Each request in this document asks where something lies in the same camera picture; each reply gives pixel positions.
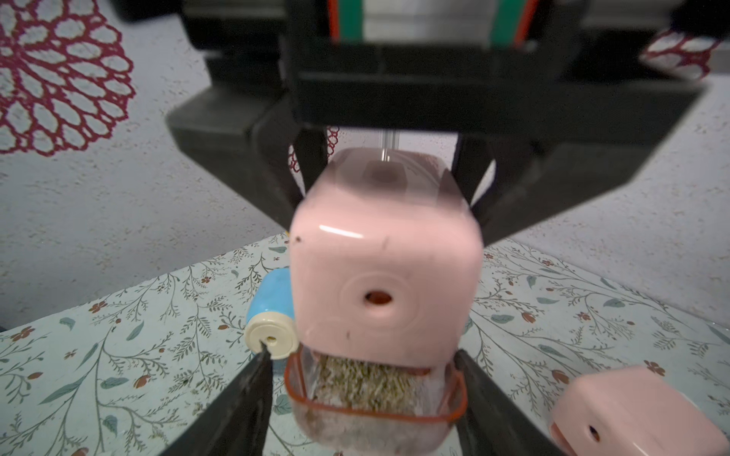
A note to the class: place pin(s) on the pink pencil sharpener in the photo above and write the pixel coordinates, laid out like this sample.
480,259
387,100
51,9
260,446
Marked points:
385,259
631,411

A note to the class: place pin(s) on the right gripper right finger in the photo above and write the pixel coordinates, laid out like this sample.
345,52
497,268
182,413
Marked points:
492,424

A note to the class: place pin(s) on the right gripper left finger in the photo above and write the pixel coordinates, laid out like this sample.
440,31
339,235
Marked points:
236,422

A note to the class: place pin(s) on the blue pencil sharpener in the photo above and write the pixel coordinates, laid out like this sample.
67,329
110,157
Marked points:
270,320

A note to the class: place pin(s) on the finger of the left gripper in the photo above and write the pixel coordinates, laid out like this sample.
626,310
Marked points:
243,140

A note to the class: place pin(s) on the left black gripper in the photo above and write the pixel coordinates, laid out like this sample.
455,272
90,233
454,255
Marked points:
568,71

